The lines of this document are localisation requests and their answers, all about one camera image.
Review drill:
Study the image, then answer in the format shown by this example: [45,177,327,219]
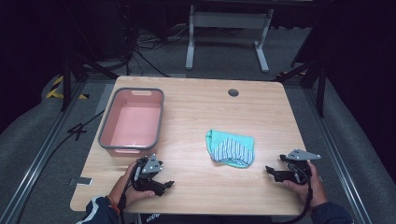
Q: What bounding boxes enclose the right hand-held gripper cable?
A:
[274,169,314,224]

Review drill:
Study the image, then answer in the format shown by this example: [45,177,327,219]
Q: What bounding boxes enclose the teal striped cloth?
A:
[205,129,256,169]

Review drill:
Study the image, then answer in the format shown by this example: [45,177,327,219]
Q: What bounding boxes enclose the black floor cable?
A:
[12,109,106,224]

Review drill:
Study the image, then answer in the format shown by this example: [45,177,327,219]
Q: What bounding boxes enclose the hand-held gripper cable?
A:
[117,166,140,224]
[274,169,314,224]

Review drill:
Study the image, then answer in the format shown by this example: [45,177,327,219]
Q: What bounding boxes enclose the black metal stand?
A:
[59,50,120,112]
[274,59,329,119]

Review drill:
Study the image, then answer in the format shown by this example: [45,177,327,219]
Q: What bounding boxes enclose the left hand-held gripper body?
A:
[132,153,166,195]

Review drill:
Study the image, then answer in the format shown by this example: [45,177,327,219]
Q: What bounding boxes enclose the bundle of black floor cables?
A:
[124,24,191,78]

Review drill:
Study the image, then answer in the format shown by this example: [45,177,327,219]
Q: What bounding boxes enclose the pink bin with grey rim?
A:
[97,87,165,158]

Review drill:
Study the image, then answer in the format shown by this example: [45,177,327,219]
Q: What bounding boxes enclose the left hand-held gripper cable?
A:
[117,166,140,224]

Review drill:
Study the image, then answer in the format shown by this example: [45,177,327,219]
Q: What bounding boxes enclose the aluminium floor rail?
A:
[0,81,89,224]
[303,88,375,224]

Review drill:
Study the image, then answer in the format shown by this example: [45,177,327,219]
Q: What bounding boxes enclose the person's left hand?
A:
[107,161,156,208]

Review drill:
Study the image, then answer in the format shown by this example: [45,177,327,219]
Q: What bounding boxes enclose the person's right hand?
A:
[281,160,329,209]

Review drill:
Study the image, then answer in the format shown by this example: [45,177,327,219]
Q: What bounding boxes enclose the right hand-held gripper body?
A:
[280,148,322,187]

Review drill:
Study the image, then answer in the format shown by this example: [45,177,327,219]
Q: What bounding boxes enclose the grey metal desk frame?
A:
[185,4,276,74]

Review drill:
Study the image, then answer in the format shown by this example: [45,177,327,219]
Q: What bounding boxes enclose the silver tape piece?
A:
[68,176,93,187]

